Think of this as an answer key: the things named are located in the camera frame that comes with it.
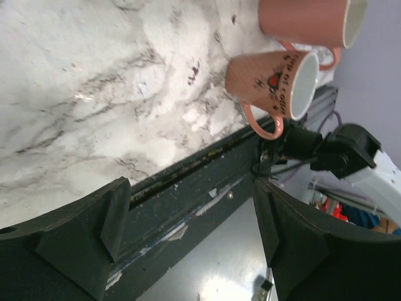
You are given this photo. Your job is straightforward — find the aluminium frame rail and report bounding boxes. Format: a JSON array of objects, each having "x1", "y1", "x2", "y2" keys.
[{"x1": 300, "y1": 85, "x2": 339, "y2": 132}]

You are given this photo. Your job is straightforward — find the printed salmon coffee mug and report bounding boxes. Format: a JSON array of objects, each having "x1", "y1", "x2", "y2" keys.
[{"x1": 225, "y1": 50, "x2": 320, "y2": 140}]

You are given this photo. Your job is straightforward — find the black mounting rail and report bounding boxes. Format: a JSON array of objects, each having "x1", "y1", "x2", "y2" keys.
[{"x1": 104, "y1": 127, "x2": 261, "y2": 300}]

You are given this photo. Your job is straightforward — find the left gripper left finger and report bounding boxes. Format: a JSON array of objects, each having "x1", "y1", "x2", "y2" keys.
[{"x1": 1, "y1": 177, "x2": 132, "y2": 300}]

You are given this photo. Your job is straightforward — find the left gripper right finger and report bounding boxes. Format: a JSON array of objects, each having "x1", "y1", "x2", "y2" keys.
[{"x1": 253, "y1": 180, "x2": 400, "y2": 300}]

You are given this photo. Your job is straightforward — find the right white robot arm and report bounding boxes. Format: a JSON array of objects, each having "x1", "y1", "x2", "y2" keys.
[{"x1": 251, "y1": 123, "x2": 400, "y2": 224}]

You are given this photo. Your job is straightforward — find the plain pink mug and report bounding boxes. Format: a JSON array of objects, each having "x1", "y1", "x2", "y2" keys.
[{"x1": 258, "y1": 0, "x2": 369, "y2": 71}]

